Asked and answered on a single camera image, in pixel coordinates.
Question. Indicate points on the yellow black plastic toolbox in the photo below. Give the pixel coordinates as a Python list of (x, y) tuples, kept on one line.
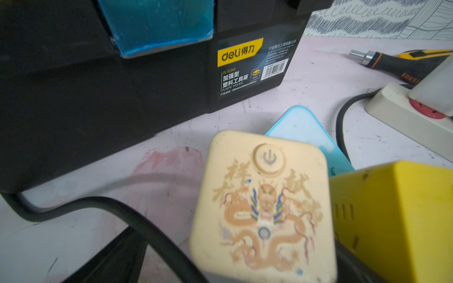
[(81, 80)]

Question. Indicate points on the black orange screwdriver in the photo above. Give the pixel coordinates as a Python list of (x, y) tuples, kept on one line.
[(409, 71)]

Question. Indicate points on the white plug adapter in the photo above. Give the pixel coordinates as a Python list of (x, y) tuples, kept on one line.
[(436, 90)]

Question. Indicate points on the cream dragon cube adapter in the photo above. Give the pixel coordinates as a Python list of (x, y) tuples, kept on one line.
[(263, 213)]

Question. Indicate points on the teal triangular power strip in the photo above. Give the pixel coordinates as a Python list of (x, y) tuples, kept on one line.
[(299, 123)]

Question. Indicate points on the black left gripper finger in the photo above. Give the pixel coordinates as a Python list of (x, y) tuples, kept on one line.
[(119, 262)]

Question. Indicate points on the yellow cube adapter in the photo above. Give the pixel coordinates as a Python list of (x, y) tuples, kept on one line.
[(397, 218)]

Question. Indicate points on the beige red power strip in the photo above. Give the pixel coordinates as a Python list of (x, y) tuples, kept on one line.
[(393, 106)]

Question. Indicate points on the yellow utility knife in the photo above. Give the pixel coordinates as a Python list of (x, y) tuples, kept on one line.
[(423, 54)]

